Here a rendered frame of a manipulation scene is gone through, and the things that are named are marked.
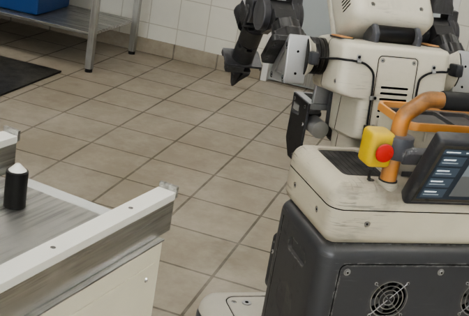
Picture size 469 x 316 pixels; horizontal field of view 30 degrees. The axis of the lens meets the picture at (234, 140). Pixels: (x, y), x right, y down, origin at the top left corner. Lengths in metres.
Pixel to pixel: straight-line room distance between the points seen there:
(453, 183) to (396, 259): 0.19
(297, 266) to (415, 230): 0.25
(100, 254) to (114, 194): 2.40
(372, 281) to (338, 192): 0.21
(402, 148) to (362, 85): 0.36
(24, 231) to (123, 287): 0.16
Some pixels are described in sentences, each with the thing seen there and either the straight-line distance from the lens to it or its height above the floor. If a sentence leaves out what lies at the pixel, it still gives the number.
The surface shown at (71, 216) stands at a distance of 1.29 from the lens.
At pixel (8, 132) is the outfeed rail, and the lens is 1.42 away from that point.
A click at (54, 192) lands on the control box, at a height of 0.84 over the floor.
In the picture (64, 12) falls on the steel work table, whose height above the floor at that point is 0.23.
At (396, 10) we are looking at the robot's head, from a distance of 2.04.
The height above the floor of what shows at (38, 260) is 0.90.
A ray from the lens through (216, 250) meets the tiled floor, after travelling 3.18.
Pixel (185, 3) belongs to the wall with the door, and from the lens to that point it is 5.67.
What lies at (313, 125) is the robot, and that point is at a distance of 2.12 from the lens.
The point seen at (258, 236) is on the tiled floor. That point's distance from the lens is 3.34.
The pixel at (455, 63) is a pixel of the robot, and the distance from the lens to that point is 2.17.
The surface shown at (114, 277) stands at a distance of 1.16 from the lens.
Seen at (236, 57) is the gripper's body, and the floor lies 0.86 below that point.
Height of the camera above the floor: 1.38
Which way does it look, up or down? 18 degrees down
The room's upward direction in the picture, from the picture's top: 10 degrees clockwise
